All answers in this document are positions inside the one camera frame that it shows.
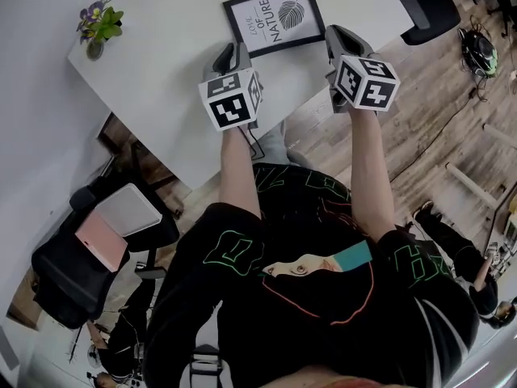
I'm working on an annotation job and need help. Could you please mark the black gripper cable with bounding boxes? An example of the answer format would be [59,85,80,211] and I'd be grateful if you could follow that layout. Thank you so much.
[240,124,266,162]

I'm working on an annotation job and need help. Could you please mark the purple flower potted plant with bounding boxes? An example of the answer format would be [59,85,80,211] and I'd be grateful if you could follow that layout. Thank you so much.
[76,0,125,61]

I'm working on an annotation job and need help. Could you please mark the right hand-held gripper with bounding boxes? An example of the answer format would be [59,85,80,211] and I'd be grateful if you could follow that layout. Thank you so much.
[324,23,401,116]

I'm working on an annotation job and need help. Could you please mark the framed nature leaf print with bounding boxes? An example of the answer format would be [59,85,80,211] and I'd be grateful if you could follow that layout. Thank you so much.
[221,0,327,59]

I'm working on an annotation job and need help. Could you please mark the black office chair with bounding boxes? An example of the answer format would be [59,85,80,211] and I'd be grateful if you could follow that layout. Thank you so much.
[382,0,462,48]
[31,181,182,331]

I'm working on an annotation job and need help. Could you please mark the person's black printed shirt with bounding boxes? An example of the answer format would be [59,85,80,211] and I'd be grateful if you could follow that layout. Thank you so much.
[142,162,482,388]

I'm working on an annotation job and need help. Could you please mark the black floor cable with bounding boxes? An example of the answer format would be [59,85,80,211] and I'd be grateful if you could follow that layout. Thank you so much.
[388,86,488,179]

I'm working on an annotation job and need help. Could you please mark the white table leg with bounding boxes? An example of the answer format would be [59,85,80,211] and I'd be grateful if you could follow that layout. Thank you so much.
[443,161,502,210]
[481,122,517,150]

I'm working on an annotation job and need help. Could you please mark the pink notebook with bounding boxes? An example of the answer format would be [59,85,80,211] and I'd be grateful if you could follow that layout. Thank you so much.
[74,209,130,274]

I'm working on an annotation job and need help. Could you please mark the person's left forearm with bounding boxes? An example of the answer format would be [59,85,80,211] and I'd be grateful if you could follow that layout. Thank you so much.
[217,124,264,221]

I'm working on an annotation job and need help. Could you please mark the person's grey trousers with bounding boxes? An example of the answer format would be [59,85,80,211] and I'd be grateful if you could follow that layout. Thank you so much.
[253,118,312,167]

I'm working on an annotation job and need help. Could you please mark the white desk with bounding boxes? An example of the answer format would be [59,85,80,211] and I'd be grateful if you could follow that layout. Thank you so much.
[66,0,418,192]

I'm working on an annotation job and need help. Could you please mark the person's right forearm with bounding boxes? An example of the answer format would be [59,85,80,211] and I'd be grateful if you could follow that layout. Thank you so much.
[348,108,397,245]

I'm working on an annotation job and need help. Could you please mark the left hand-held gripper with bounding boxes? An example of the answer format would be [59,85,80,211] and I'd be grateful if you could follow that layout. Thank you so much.
[197,41,266,133]

